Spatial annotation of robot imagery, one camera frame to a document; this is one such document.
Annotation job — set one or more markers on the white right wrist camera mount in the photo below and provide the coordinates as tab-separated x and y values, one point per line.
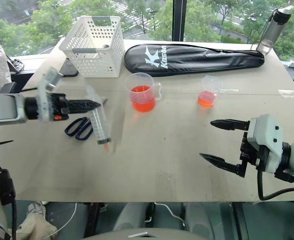
265	135

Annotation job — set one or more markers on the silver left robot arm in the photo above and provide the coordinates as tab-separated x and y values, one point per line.
4	108

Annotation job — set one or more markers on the clear tape strip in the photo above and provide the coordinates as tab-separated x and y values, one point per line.
230	91

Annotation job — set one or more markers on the black smartphone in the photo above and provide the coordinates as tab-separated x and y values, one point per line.
67	70

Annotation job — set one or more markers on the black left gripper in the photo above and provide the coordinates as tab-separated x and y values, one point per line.
57	107

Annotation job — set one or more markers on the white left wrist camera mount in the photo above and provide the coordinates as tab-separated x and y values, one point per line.
45	90

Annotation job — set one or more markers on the grey rounded shape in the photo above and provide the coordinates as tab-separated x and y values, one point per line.
199	218
131	216

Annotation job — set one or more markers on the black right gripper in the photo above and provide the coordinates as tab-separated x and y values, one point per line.
252	152

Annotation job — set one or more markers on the small beaker with red liquid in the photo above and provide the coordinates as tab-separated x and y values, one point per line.
206	98

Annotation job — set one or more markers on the black Kason racket bag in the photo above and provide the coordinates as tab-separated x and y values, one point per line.
199	58

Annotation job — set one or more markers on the clear water bottle black lid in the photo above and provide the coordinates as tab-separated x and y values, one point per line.
274	26

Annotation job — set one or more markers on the clear plastic syringe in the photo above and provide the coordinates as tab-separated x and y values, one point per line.
100	127

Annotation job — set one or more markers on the white perforated plastic basket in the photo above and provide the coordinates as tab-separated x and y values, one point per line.
99	60

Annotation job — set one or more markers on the black office chair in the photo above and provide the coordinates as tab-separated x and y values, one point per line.
9	88

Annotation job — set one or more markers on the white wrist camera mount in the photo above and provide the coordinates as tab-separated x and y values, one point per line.
45	90
265	135

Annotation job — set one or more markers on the small dark object in basket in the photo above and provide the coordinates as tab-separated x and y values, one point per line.
106	46

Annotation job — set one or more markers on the large beaker with red liquid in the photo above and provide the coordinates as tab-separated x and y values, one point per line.
143	100

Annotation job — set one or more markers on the dark window frame post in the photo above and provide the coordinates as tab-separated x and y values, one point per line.
178	20

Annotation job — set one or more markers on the white sneaker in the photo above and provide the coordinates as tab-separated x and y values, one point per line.
36	210

